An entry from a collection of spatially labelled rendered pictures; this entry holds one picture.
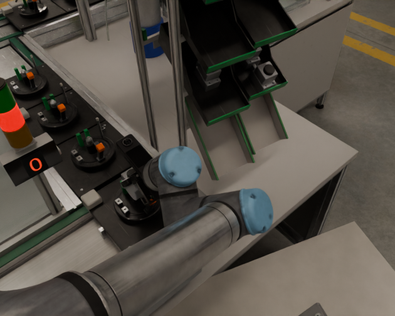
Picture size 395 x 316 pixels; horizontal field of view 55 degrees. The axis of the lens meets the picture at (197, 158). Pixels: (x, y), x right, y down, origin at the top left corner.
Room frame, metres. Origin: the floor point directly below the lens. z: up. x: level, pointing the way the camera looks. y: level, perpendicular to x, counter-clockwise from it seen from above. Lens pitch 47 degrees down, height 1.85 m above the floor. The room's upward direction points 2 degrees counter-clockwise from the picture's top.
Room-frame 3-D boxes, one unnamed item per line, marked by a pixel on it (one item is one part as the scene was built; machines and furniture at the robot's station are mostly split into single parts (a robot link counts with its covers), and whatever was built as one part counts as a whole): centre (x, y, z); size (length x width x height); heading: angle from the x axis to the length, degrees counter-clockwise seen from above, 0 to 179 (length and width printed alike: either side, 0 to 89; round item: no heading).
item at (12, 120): (0.61, 0.39, 1.34); 0.05 x 0.05 x 0.05
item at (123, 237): (0.64, 0.17, 0.96); 0.24 x 0.24 x 0.02; 39
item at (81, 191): (0.84, 0.33, 1.01); 0.24 x 0.24 x 0.13; 39
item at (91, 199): (0.66, 0.31, 0.97); 0.05 x 0.05 x 0.04; 39
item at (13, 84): (1.22, 0.64, 1.01); 0.24 x 0.24 x 0.13; 39
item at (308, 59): (2.09, -0.33, 0.43); 1.11 x 0.68 x 0.86; 129
